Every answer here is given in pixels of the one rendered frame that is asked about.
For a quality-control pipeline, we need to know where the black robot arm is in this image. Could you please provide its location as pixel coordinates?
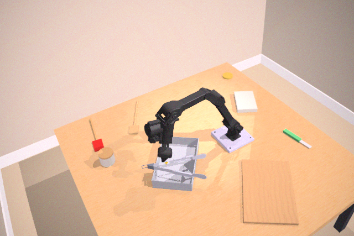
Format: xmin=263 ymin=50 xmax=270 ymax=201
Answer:
xmin=144 ymin=87 xmax=244 ymax=144

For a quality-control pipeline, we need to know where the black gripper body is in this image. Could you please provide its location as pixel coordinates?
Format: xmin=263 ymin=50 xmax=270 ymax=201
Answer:
xmin=158 ymin=132 xmax=173 ymax=158

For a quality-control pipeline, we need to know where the light wooden board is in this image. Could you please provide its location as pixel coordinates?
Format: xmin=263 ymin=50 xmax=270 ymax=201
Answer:
xmin=241 ymin=160 xmax=299 ymax=225

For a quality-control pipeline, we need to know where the yellow round disc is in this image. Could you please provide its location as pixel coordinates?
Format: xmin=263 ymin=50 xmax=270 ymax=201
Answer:
xmin=223 ymin=72 xmax=233 ymax=79

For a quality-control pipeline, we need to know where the grey cylindrical container with tan lid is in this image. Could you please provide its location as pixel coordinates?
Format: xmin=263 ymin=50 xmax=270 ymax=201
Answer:
xmin=98 ymin=147 xmax=115 ymax=167

